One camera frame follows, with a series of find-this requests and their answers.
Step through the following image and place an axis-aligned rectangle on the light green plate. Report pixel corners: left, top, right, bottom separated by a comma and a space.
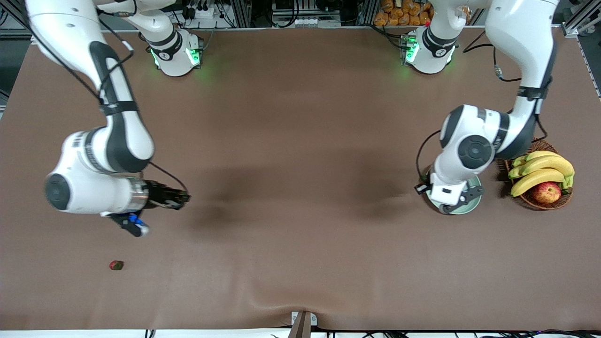
423, 162, 483, 215

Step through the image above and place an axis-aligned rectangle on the brown wicker basket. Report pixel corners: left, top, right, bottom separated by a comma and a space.
505, 138, 574, 211

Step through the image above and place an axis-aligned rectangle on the yellow banana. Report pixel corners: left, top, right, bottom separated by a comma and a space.
508, 156, 575, 179
510, 169, 567, 198

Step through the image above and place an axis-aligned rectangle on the small greenish banana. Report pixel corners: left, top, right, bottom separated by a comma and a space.
511, 151, 562, 169

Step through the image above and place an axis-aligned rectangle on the red apple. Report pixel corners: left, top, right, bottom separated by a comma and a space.
532, 182, 562, 204

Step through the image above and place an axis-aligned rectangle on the brown table mat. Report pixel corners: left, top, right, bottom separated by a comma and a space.
0, 27, 601, 331

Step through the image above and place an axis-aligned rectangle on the orange bread rolls pack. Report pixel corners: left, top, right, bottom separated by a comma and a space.
374, 0, 435, 27

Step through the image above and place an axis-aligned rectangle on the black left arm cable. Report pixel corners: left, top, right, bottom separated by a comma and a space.
416, 28, 550, 186

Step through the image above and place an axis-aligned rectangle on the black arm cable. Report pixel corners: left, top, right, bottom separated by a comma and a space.
28, 0, 189, 194
416, 28, 550, 186

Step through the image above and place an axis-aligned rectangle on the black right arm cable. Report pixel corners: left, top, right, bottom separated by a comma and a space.
28, 0, 189, 194

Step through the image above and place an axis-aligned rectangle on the metal mount bracket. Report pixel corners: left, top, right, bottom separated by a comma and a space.
288, 311, 318, 338

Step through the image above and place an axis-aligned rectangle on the aluminium frame profile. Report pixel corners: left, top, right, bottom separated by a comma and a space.
358, 0, 379, 26
561, 0, 601, 37
230, 0, 252, 28

